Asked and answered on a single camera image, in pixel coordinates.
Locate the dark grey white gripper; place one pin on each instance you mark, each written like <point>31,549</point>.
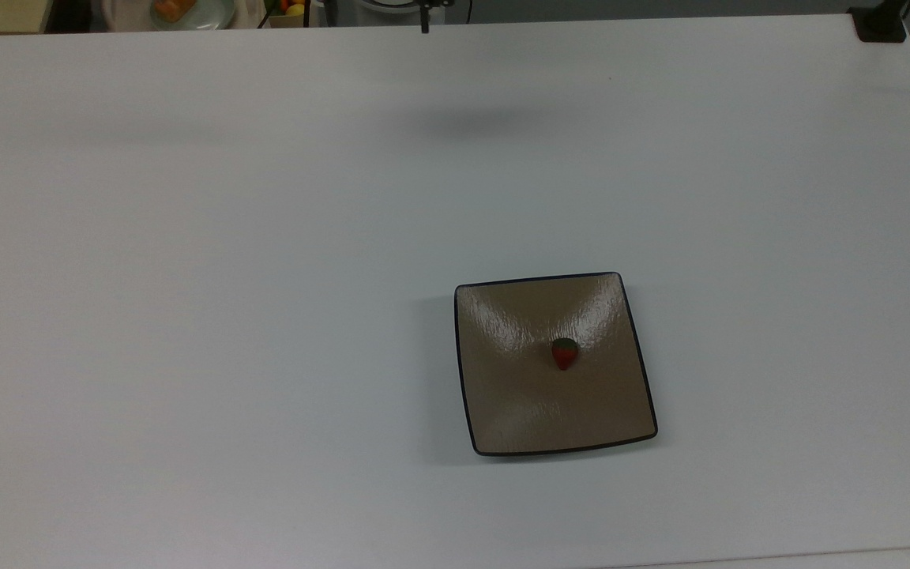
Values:
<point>438,3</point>

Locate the red strawberry with green top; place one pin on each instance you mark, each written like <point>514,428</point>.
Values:
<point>565,356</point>

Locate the white plate with food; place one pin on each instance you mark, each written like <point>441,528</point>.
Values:
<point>214,12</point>

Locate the square brown ceramic plate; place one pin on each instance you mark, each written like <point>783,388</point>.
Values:
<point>534,403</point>

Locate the box of toy fruits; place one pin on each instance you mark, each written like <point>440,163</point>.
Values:
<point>289,12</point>

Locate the orange bread piece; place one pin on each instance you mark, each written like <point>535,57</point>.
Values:
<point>174,9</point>

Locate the black clamp on right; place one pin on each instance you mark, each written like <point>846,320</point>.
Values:
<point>881,24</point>

